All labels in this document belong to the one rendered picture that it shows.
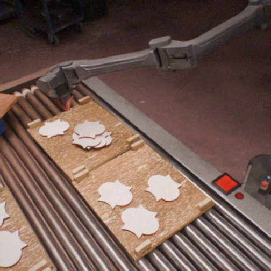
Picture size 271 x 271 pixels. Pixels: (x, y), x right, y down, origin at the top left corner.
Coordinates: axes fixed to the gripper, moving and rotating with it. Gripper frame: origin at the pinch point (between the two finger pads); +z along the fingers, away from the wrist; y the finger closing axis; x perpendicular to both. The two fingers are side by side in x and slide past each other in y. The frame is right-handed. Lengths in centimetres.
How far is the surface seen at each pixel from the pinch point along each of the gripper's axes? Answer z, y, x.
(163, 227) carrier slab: 12, -31, -54
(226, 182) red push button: 13, -4, -69
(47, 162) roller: 15.3, -17.9, 1.4
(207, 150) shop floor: 107, 107, -41
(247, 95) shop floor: 108, 193, -56
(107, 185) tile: 12.0, -21.9, -29.2
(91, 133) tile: 9.6, -0.5, -10.8
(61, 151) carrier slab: 13.6, -11.6, -2.0
